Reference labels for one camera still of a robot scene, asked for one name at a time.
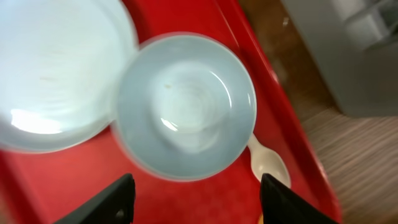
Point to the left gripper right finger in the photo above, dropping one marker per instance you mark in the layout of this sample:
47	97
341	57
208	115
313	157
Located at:
280	205

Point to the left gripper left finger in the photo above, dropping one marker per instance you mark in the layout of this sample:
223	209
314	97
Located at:
114	204

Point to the light blue rice bowl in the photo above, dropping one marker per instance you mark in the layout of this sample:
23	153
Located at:
184	108

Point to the grey dishwasher rack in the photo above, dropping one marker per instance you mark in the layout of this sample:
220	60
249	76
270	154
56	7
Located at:
354	45

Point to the white plastic spoon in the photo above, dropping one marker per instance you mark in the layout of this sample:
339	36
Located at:
267	161

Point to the light blue plate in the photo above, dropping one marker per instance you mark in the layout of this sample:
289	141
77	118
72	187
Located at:
60	64

